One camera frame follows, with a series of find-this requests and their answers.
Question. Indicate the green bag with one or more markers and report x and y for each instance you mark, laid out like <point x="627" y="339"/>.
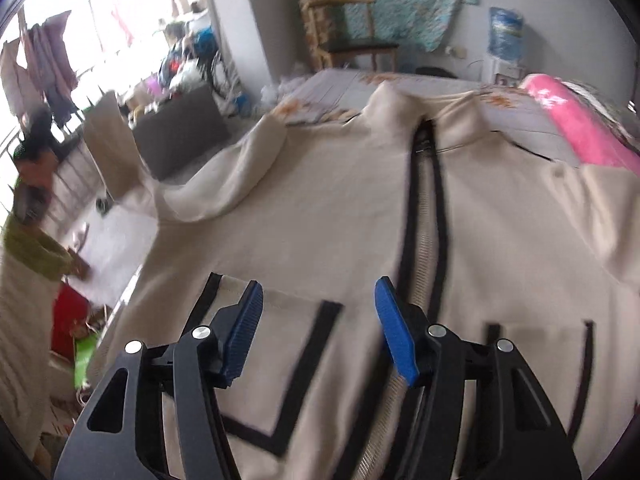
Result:
<point x="85" y="360"/>

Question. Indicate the wooden chair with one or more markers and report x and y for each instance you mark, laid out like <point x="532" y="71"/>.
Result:
<point x="360" y="45"/>

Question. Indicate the green cloth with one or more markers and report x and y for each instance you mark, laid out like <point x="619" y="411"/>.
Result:
<point x="35" y="250"/>

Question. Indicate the hanging purple clothes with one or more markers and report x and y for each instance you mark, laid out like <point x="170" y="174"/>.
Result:
<point x="50" y="60"/>

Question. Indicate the metal railing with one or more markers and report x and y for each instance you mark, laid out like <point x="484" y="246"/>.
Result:
<point x="65" y="180"/>

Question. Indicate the dark grey cabinet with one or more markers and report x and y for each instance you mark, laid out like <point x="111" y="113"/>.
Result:
<point x="180" y="132"/>

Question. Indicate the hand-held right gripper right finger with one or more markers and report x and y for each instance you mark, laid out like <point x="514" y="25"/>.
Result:
<point x="395" y="330"/>

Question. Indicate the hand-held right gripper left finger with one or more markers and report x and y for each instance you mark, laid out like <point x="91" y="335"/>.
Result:
<point x="245" y="325"/>

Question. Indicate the blue water bottle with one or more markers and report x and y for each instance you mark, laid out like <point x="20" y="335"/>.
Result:
<point x="506" y="32"/>

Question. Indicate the hanging red cloth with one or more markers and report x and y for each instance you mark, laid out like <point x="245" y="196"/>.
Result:
<point x="122" y="22"/>

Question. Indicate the beige zip jacket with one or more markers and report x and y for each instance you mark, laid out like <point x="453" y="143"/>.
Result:
<point x="325" y="210"/>

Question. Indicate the white water dispenser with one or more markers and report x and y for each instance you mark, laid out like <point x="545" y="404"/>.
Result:
<point x="507" y="71"/>

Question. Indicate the patterned box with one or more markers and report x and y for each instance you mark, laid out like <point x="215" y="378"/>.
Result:
<point x="315" y="20"/>

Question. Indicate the pink floral blanket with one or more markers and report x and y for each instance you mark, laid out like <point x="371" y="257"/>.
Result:
<point x="575" y="120"/>

